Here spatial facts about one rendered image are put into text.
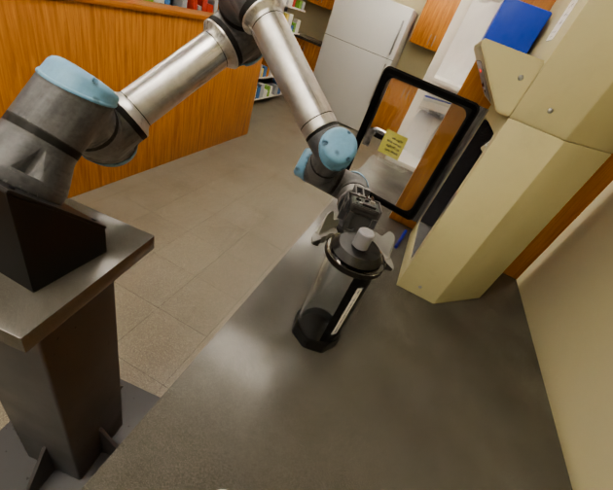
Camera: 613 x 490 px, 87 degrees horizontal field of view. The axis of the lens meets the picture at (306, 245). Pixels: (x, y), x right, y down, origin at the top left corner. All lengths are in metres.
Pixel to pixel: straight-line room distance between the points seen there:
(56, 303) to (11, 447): 0.98
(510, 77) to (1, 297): 0.97
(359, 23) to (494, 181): 5.16
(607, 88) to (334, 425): 0.74
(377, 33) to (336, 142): 5.14
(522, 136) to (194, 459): 0.79
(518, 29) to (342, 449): 0.91
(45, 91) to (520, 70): 0.81
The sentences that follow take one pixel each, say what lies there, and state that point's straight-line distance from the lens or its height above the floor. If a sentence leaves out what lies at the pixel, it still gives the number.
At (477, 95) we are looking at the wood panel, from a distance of 1.14.
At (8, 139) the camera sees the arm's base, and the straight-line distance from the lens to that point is 0.70.
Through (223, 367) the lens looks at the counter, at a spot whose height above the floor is 0.94.
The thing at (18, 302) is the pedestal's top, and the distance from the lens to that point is 0.72.
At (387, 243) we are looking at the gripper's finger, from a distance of 0.62.
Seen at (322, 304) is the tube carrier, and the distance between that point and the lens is 0.59.
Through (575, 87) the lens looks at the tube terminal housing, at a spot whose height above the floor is 1.49.
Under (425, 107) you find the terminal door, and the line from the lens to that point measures 1.10.
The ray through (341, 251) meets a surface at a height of 1.17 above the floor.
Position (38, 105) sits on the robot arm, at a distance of 0.70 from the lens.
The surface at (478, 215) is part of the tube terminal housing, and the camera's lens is 0.83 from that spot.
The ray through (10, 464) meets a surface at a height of 0.01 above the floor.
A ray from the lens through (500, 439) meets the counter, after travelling 0.81.
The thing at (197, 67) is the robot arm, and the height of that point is 1.27.
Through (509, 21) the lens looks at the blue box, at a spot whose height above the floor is 1.56.
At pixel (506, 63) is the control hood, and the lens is 0.77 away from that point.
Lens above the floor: 1.47
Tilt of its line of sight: 35 degrees down
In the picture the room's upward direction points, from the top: 22 degrees clockwise
